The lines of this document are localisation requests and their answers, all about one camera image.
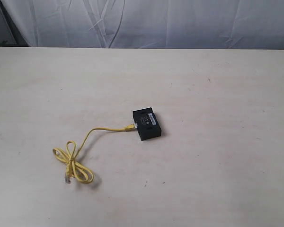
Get small black box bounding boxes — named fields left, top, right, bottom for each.
left=133, top=107, right=162, bottom=141

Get yellow ethernet cable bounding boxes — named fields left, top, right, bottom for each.
left=52, top=122, right=137, bottom=184

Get white backdrop cloth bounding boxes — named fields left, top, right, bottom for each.
left=0, top=0, right=284, bottom=49

